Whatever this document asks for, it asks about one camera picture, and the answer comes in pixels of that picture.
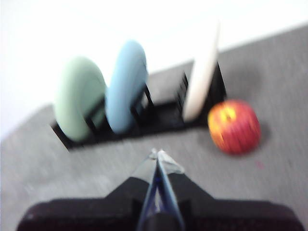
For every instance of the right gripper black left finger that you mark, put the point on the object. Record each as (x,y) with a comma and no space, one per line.
(101,214)

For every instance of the blue plate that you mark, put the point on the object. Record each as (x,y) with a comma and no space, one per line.
(126,86)

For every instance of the beige plate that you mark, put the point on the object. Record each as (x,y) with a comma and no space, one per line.
(202,84)

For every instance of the black plate rack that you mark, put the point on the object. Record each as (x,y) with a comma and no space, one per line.
(163,115)

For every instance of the green plate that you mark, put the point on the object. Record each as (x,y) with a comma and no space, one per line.
(77,96)

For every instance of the red yellow apple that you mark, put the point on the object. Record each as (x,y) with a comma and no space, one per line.
(234,127)

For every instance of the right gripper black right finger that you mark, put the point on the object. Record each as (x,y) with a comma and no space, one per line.
(228,216)

